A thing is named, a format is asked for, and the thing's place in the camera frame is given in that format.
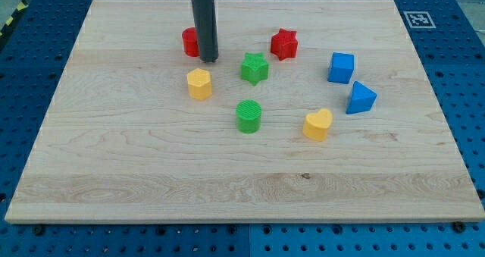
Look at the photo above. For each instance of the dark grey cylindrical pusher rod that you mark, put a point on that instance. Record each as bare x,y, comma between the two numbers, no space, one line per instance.
206,29

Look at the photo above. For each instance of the red circle block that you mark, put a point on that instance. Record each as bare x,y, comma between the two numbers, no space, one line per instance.
190,42

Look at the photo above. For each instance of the green circle block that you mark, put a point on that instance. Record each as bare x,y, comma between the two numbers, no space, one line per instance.
248,116

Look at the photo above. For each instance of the yellow hexagon block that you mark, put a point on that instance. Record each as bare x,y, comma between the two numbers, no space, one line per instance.
199,84

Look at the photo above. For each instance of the green star block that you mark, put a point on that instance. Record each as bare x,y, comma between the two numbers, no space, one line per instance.
254,68

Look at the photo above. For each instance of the red star block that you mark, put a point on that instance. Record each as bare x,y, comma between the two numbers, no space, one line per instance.
284,44

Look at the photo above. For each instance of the light wooden board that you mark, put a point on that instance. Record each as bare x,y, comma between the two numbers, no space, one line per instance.
122,142

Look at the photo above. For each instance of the blue cube block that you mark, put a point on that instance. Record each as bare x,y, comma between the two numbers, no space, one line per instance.
341,67

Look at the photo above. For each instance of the yellow heart block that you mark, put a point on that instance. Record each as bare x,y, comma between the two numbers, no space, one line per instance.
317,124

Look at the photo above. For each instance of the black and yellow hazard tape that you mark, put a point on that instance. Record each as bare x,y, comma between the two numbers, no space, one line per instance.
13,20

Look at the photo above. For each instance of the blue triangle block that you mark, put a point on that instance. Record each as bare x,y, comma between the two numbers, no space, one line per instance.
361,99

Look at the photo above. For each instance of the white fiducial marker tag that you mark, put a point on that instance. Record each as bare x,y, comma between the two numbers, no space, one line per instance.
419,20

